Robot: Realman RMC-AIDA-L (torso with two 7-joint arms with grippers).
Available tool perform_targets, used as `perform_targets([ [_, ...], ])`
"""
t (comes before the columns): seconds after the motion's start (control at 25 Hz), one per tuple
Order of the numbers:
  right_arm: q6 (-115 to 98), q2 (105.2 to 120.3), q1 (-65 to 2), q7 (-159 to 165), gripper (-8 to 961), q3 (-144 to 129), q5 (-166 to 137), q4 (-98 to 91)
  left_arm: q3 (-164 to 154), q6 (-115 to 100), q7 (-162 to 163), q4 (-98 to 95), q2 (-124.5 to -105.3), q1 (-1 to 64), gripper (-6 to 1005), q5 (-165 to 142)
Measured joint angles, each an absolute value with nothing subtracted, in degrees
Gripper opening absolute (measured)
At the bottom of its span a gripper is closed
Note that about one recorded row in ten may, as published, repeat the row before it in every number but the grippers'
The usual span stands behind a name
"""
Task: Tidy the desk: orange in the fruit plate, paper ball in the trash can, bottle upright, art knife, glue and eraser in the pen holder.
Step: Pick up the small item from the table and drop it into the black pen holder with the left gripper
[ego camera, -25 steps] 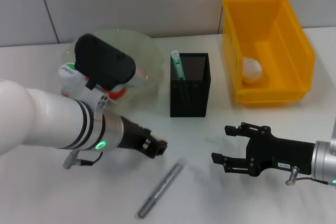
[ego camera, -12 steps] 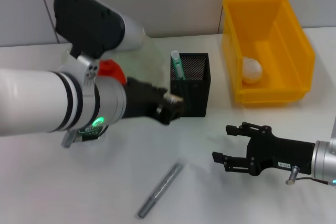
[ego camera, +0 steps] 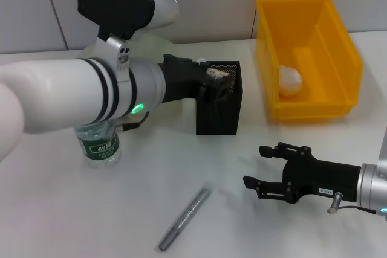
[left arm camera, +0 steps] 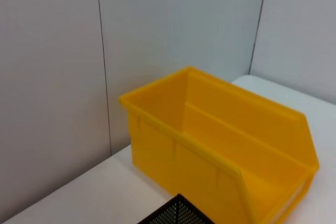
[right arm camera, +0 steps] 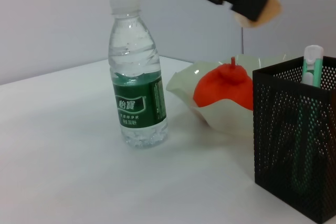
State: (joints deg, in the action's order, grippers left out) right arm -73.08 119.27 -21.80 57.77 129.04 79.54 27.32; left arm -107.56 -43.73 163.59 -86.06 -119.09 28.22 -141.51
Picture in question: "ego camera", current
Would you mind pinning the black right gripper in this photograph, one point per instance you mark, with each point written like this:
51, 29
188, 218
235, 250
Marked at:
320, 176

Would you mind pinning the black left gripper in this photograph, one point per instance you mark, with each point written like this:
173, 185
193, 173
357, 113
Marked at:
181, 82

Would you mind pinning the beige eraser with barcode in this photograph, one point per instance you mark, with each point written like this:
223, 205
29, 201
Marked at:
217, 75

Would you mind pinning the white paper ball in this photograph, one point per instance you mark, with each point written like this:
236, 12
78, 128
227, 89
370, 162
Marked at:
290, 81

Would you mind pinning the grey marker pen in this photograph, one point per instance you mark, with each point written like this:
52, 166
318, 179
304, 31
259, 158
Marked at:
187, 217

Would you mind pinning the clear green-label water bottle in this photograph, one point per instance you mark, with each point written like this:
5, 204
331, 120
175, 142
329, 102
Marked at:
99, 146

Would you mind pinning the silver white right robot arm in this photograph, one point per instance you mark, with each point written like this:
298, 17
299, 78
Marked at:
375, 185

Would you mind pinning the black mesh pen holder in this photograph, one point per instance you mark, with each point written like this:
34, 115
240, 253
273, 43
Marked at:
229, 113

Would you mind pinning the wavy clear glass fruit plate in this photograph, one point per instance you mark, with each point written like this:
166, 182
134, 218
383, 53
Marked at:
169, 52

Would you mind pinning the yellow plastic storage bin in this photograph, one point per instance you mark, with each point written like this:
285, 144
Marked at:
317, 28

